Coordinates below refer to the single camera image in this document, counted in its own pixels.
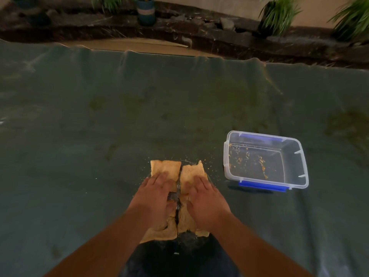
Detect person's right hand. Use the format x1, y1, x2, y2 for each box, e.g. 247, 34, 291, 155
181, 175, 232, 231

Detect green tarp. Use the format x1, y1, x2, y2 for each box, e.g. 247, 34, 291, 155
0, 39, 369, 277

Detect tan cardboard sheet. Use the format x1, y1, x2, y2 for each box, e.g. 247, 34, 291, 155
62, 37, 221, 58

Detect person's right forearm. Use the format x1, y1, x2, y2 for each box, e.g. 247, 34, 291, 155
202, 212, 315, 277

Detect clear plastic container blue clips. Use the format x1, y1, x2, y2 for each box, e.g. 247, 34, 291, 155
224, 130, 309, 193

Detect green grass plant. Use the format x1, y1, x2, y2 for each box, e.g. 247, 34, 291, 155
91, 0, 127, 13
329, 0, 369, 42
258, 0, 303, 37

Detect blue striped plant pot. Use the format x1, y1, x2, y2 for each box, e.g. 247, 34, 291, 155
136, 0, 156, 26

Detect dark stone border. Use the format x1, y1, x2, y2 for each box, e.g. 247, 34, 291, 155
0, 0, 369, 70

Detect person's left forearm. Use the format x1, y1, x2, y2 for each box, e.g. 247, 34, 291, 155
43, 208, 165, 277

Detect small yellow flatbread piece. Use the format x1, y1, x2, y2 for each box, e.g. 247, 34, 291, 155
176, 160, 210, 238

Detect person's left hand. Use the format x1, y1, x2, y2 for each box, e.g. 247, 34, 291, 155
129, 172, 178, 226

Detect orange crumbs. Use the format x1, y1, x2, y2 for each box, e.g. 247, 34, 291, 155
229, 144, 269, 180

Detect person's dark trousers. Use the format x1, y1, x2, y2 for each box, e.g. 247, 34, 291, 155
119, 236, 242, 277

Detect large yellow flatbread piece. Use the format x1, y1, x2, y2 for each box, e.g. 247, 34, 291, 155
140, 160, 182, 244

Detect metal wire strainer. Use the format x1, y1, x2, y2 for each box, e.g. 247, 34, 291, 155
167, 182, 184, 220

